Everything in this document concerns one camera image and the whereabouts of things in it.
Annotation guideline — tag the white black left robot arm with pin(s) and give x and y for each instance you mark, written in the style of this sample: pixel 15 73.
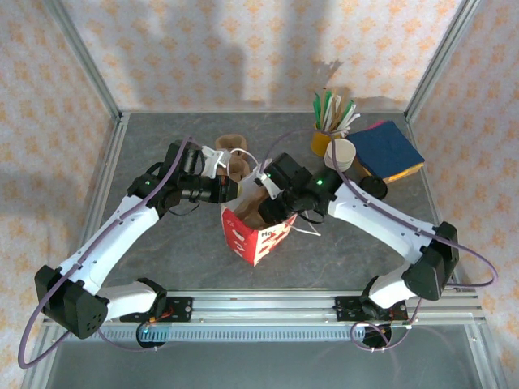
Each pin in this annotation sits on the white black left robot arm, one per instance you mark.
pixel 121 239

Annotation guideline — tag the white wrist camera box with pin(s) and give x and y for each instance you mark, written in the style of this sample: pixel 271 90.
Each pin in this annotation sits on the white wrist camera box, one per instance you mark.
pixel 211 160
pixel 269 184

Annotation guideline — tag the dark blue napkin stack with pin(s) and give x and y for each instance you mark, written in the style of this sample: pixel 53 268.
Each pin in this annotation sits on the dark blue napkin stack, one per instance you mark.
pixel 385 146

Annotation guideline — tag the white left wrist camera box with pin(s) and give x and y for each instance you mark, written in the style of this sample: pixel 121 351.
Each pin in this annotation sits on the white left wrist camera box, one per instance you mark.
pixel 211 160

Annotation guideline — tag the aluminium table side rail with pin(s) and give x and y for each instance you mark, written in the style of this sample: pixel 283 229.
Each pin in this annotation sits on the aluminium table side rail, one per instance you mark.
pixel 112 150
pixel 414 133

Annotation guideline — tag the yellow straw holder cup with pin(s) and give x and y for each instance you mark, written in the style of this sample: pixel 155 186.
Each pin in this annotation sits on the yellow straw holder cup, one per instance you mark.
pixel 319 149

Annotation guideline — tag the green paper straw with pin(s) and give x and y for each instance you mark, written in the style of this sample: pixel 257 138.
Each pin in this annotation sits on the green paper straw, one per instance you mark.
pixel 318 111

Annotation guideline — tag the stack of paper cups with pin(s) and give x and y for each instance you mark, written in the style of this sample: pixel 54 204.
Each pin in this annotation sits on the stack of paper cups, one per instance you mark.
pixel 342 152

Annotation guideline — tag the aluminium frame post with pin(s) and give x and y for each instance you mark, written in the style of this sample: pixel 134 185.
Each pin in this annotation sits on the aluminium frame post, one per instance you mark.
pixel 440 61
pixel 88 65

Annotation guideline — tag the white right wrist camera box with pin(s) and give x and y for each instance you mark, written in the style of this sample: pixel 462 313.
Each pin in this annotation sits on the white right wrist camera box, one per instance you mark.
pixel 269 184

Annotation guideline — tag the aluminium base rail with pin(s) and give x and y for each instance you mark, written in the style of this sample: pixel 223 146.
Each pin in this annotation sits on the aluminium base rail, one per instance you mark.
pixel 263 306

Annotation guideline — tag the yellow napkin stack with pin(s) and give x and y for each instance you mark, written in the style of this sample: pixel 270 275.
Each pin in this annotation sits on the yellow napkin stack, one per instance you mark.
pixel 407 172

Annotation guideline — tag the pink napkin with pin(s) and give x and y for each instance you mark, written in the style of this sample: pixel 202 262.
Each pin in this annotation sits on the pink napkin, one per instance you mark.
pixel 379 123

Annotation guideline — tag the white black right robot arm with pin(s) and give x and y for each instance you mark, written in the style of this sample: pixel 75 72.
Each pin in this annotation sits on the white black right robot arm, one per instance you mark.
pixel 377 227

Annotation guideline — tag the red white paper gift bag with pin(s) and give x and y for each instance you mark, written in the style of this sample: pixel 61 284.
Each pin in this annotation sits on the red white paper gift bag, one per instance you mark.
pixel 243 243

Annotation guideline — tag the wooden stirrer stick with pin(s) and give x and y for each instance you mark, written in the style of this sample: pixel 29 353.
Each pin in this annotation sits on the wooden stirrer stick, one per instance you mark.
pixel 338 107
pixel 324 97

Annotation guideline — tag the brown pulp cup carrier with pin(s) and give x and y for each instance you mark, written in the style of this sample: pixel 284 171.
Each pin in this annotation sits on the brown pulp cup carrier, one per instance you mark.
pixel 249 210
pixel 232 142

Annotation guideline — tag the black plastic cup lid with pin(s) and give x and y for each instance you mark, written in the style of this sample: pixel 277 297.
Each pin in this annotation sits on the black plastic cup lid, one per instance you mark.
pixel 373 187

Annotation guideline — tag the green white wrapped straw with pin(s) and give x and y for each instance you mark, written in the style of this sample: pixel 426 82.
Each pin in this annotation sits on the green white wrapped straw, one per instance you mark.
pixel 344 115
pixel 327 107

